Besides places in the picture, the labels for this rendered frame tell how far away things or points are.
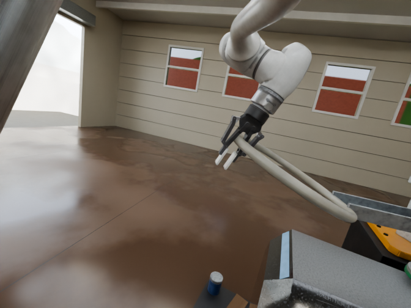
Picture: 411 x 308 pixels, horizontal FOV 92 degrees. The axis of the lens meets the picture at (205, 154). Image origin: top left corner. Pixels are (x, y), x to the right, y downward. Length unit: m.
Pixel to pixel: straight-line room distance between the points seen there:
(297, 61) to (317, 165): 6.56
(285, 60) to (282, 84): 0.07
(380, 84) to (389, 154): 2.02
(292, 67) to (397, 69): 7.07
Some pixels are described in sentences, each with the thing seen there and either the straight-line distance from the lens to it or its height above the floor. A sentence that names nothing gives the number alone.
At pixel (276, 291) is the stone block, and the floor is 0.80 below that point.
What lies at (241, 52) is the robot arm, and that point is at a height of 1.56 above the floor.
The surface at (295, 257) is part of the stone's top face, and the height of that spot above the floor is 0.87.
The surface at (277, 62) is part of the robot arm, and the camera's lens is 0.67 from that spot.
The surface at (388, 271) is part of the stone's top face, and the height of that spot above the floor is 0.87.
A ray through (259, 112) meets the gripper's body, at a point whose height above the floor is 1.40.
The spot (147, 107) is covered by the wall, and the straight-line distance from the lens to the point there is 8.24.
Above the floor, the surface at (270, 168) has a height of 1.26.
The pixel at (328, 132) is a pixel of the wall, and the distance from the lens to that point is 7.08.
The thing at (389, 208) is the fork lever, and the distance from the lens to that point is 1.05.
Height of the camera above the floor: 1.38
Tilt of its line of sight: 13 degrees down
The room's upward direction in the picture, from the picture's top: 11 degrees clockwise
